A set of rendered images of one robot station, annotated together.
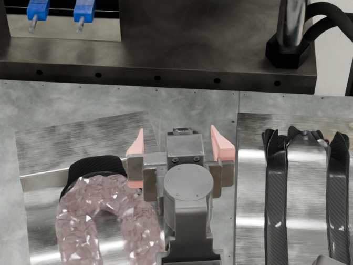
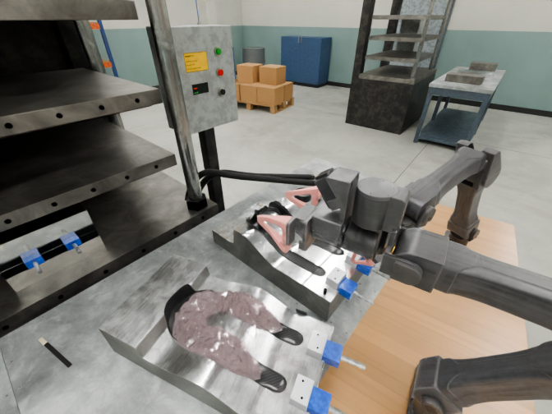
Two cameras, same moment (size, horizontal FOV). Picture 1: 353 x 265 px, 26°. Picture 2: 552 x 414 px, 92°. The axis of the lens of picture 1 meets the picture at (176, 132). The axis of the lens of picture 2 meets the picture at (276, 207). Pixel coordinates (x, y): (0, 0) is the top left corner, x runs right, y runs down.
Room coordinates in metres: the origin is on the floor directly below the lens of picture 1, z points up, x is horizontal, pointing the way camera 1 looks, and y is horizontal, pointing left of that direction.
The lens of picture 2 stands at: (0.48, 0.34, 1.50)
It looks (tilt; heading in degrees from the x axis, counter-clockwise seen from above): 35 degrees down; 307
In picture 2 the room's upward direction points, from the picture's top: straight up
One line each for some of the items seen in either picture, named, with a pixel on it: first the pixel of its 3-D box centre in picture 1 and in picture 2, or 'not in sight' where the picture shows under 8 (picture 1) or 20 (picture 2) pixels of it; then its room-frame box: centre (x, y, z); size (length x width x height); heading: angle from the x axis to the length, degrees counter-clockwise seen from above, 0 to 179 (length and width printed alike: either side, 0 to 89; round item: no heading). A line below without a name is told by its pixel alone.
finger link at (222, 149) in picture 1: (205, 153); (301, 204); (0.70, -0.04, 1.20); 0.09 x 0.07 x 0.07; 4
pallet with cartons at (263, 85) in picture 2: not in sight; (259, 85); (4.25, -4.10, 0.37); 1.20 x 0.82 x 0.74; 7
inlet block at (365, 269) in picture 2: not in sight; (368, 267); (0.59, -0.27, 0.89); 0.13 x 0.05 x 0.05; 176
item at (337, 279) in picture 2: not in sight; (350, 290); (0.59, -0.16, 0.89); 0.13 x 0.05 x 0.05; 176
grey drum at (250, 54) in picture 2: not in sight; (254, 67); (5.61, -5.53, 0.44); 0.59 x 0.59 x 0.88
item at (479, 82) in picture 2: not in sight; (462, 100); (0.78, -4.81, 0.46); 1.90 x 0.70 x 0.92; 89
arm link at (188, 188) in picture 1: (186, 235); (390, 227); (0.53, -0.01, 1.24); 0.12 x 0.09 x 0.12; 4
